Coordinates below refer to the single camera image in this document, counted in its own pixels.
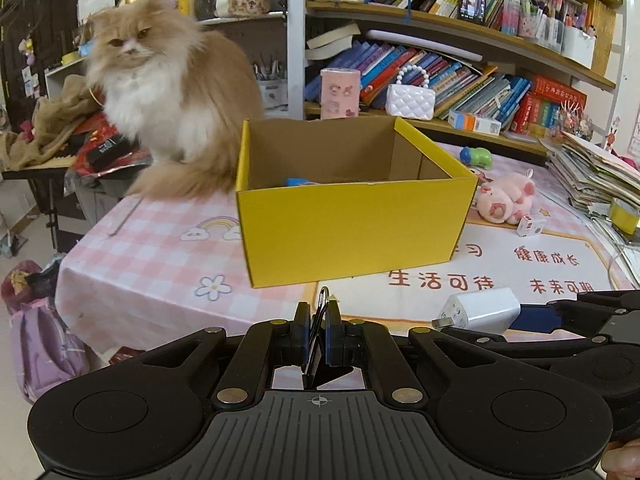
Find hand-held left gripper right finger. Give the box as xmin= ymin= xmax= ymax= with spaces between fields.
xmin=325 ymin=302 xmax=501 ymax=407

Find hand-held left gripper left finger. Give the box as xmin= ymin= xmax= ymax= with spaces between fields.
xmin=142 ymin=302 xmax=309 ymax=407

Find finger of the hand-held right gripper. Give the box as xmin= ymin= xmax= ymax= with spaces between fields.
xmin=517 ymin=290 xmax=640 ymax=334
xmin=442 ymin=327 xmax=610 ymax=357

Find black binder clip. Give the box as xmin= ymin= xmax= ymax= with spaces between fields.
xmin=302 ymin=286 xmax=335 ymax=391

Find white charger plug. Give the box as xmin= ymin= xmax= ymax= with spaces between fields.
xmin=432 ymin=287 xmax=521 ymax=335

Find yellow cardboard box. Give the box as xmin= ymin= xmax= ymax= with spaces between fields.
xmin=235 ymin=116 xmax=479 ymax=289

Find pink pig plush toy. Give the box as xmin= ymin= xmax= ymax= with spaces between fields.
xmin=475 ymin=170 xmax=537 ymax=225

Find green and blue toy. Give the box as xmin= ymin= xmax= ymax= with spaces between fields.
xmin=459 ymin=146 xmax=493 ymax=168

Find person's right hand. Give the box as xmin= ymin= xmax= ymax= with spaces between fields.
xmin=601 ymin=440 xmax=640 ymax=480

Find small white printed box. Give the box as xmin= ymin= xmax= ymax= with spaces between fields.
xmin=516 ymin=215 xmax=546 ymax=237

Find stack of books and papers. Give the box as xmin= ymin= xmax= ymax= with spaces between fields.
xmin=545 ymin=130 xmax=640 ymax=211

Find colourful crown ornament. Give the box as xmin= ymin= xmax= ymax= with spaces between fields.
xmin=552 ymin=100 xmax=596 ymax=143

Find orange blue white carton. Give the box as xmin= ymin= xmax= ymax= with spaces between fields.
xmin=447 ymin=109 xmax=503 ymax=136

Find red dictionaries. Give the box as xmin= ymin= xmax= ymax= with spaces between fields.
xmin=510 ymin=75 xmax=588 ymax=136

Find red foil bag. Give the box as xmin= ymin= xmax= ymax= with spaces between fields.
xmin=65 ymin=112 xmax=153 ymax=181

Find white quilted handbag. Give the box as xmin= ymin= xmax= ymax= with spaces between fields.
xmin=386 ymin=63 xmax=435 ymax=122

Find pink cylindrical cup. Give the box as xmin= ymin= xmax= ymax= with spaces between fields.
xmin=320 ymin=67 xmax=361 ymax=120

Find cup of brushes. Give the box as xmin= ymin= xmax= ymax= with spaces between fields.
xmin=254 ymin=57 xmax=290 ymax=111

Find row of leaning books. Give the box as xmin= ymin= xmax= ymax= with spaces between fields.
xmin=305 ymin=25 xmax=533 ymax=126

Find purple backpack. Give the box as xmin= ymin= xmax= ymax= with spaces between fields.
xmin=0 ymin=260 xmax=91 ymax=403

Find black rectangular box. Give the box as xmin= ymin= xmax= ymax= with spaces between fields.
xmin=85 ymin=135 xmax=132 ymax=171

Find white pen holder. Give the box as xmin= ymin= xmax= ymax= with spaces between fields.
xmin=562 ymin=25 xmax=597 ymax=68

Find orange and white cat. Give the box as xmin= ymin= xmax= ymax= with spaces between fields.
xmin=85 ymin=0 xmax=266 ymax=201

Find clear pen holder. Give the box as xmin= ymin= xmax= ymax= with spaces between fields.
xmin=517 ymin=0 xmax=566 ymax=51

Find white paper roll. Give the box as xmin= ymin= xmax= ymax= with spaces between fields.
xmin=365 ymin=27 xmax=483 ymax=61

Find black electric piano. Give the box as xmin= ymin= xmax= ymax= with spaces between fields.
xmin=0 ymin=157 xmax=126 ymax=256

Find pastel glitter bottle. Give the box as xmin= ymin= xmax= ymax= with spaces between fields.
xmin=502 ymin=0 xmax=521 ymax=36

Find brown cloth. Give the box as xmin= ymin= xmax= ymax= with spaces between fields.
xmin=0 ymin=74 xmax=101 ymax=172

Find wooden bookshelf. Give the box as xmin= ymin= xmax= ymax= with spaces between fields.
xmin=285 ymin=0 xmax=628 ymax=163

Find dark wooden door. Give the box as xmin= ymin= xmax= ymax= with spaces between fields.
xmin=0 ymin=0 xmax=83 ymax=126

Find deer wall sticker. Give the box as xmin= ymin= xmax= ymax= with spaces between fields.
xmin=602 ymin=117 xmax=623 ymax=153

